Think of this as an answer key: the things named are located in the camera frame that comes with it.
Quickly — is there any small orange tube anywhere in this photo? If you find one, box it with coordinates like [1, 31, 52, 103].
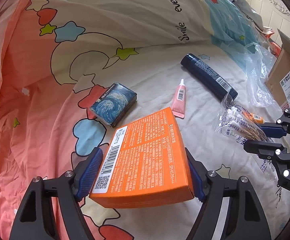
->
[243, 112, 265, 124]

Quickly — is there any clear packet of sticks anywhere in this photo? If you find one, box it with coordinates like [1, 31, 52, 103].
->
[214, 95, 273, 145]

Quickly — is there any pink tube with white cap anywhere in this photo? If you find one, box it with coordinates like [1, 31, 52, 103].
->
[171, 79, 187, 119]

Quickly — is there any orange cardboard box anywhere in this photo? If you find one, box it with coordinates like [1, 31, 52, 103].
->
[89, 107, 194, 209]

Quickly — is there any brown cardboard shipping box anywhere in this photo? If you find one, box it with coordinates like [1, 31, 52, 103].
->
[265, 29, 290, 148]

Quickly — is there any clear plastic bag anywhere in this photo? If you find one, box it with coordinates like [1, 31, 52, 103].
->
[244, 43, 279, 109]

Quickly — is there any orange white plastic wrapper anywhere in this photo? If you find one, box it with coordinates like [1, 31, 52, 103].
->
[256, 26, 281, 58]

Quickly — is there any dark blue bottle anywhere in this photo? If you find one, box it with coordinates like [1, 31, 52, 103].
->
[181, 54, 238, 101]

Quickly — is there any white carved headboard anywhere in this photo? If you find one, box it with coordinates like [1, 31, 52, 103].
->
[246, 0, 290, 46]

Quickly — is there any starry night card box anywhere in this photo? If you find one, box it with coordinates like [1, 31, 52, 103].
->
[89, 83, 137, 127]

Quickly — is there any cartoon star print duvet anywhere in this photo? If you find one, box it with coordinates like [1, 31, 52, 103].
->
[0, 0, 290, 239]

